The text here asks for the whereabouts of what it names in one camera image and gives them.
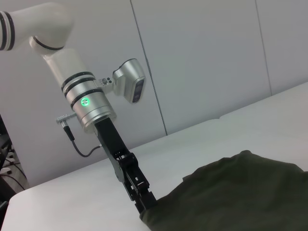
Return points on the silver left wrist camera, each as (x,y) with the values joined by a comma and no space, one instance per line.
(130,79)

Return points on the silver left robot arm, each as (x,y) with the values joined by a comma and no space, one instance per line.
(72,79)

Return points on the dark green FREE! t-shirt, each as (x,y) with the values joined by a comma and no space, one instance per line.
(228,192)

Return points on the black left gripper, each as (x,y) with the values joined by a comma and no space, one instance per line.
(113,142)

